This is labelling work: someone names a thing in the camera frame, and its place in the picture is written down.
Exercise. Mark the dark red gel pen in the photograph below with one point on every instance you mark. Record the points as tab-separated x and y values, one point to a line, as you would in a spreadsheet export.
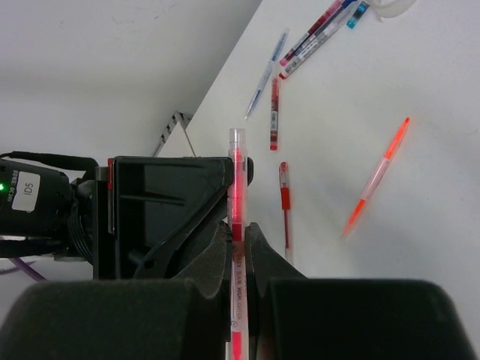
321	21

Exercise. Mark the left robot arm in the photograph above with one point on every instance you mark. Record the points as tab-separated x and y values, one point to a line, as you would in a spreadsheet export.
47	205

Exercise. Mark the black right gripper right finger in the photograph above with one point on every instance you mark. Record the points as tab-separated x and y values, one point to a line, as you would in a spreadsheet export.
277	306

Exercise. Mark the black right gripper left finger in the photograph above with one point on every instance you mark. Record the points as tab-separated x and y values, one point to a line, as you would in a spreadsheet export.
200	324

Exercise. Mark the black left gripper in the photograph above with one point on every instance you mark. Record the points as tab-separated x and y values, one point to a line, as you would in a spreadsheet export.
154	215

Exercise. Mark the white tape roll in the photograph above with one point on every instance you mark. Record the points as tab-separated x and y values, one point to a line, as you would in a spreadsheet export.
388	9

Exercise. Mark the red gel pen long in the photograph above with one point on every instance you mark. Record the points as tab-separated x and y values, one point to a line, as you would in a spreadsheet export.
284	182

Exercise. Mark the orange highlighter pen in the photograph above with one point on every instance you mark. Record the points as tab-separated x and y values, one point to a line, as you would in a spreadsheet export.
237	197
376	177

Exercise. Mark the blue thin ballpoint pen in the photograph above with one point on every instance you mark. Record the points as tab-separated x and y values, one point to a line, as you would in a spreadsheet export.
266	73

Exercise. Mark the red capped gel pen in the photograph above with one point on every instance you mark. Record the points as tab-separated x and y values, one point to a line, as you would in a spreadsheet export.
274	114

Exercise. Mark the blue gel pen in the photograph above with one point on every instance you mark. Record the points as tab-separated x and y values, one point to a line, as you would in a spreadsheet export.
318	39

